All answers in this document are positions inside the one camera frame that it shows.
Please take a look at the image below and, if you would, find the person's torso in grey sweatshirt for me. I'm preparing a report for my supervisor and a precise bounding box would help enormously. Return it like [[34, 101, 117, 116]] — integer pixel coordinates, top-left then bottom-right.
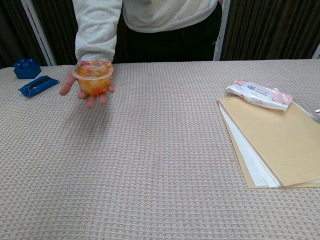
[[115, 0, 223, 63]]

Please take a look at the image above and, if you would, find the blue snack wrapper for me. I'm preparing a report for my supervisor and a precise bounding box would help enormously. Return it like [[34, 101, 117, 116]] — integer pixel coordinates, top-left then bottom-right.
[[18, 75, 60, 98]]

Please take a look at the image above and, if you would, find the blue toy building block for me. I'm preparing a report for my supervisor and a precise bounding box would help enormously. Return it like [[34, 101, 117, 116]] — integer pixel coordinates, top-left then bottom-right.
[[13, 58, 42, 80]]

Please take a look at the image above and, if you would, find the person's bare hand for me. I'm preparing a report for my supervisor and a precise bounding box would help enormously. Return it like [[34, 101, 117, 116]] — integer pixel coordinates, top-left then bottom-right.
[[59, 68, 115, 110]]

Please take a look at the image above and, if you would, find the pink white wet wipes pack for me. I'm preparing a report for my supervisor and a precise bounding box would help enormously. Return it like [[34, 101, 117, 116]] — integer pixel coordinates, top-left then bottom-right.
[[225, 79, 293, 112]]

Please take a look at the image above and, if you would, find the woven checkered tablecloth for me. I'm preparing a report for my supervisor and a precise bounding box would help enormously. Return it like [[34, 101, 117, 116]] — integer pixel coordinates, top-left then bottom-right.
[[0, 58, 320, 240]]

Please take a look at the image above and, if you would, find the white metal frame post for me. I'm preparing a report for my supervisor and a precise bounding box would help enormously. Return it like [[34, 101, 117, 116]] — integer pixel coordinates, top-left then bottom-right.
[[20, 0, 57, 67], [212, 0, 231, 62]]

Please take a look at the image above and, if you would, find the tan spiral notebook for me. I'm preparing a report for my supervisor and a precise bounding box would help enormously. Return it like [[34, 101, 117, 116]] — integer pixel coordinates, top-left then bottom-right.
[[216, 96, 320, 188]]

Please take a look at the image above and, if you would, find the grey sweatshirt forearm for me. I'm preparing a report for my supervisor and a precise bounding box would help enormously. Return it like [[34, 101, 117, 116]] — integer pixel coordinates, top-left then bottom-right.
[[75, 0, 123, 65]]

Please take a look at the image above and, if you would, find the fruit jelly cup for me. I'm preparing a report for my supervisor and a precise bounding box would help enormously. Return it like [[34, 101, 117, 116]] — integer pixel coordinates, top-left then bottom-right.
[[71, 59, 115, 97]]

